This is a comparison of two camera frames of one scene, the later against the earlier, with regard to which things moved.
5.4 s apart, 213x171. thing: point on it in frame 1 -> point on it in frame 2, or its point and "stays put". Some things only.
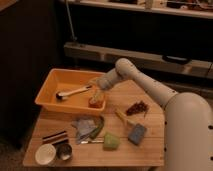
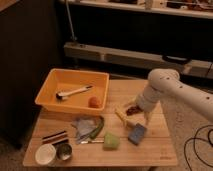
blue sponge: x=137 y=134 stays put
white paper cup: x=45 y=154 stays put
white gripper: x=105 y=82 -> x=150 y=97
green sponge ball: x=111 y=141 stays put
